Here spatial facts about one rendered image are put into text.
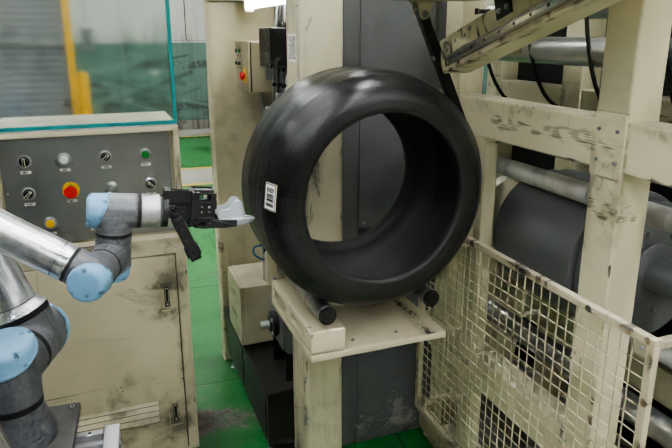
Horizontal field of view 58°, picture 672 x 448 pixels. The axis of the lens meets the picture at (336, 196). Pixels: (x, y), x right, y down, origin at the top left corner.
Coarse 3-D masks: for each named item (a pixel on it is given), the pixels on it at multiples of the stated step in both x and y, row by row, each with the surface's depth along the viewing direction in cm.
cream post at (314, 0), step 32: (288, 0) 170; (320, 0) 164; (288, 32) 173; (320, 32) 166; (288, 64) 175; (320, 64) 168; (320, 160) 175; (320, 192) 177; (320, 224) 180; (320, 384) 193; (320, 416) 196
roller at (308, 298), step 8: (288, 280) 168; (296, 288) 161; (304, 296) 155; (312, 296) 152; (312, 304) 149; (320, 304) 147; (328, 304) 147; (320, 312) 144; (328, 312) 145; (320, 320) 145; (328, 320) 145
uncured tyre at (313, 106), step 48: (288, 96) 145; (336, 96) 133; (384, 96) 135; (432, 96) 140; (288, 144) 132; (432, 144) 170; (288, 192) 132; (432, 192) 173; (480, 192) 154; (288, 240) 135; (384, 240) 175; (432, 240) 166; (336, 288) 142; (384, 288) 147
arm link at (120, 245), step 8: (96, 240) 131; (104, 240) 129; (112, 240) 130; (120, 240) 130; (128, 240) 132; (96, 248) 127; (104, 248) 127; (112, 248) 128; (120, 248) 130; (128, 248) 133; (120, 256) 128; (128, 256) 133; (128, 264) 134; (120, 272) 128; (128, 272) 135; (120, 280) 133
